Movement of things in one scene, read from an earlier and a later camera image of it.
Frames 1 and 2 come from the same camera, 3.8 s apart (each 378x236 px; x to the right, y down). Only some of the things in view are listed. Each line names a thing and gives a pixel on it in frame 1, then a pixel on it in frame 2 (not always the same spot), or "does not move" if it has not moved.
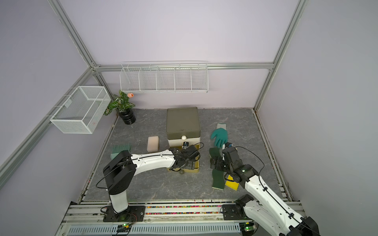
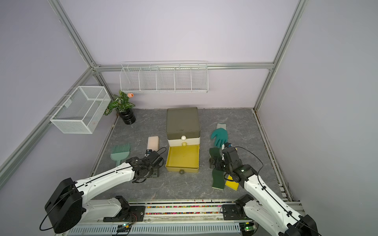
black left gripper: (192, 163) to (156, 172)
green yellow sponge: (218, 179) does not move
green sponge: (214, 152) does not move
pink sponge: (153, 143) does not move
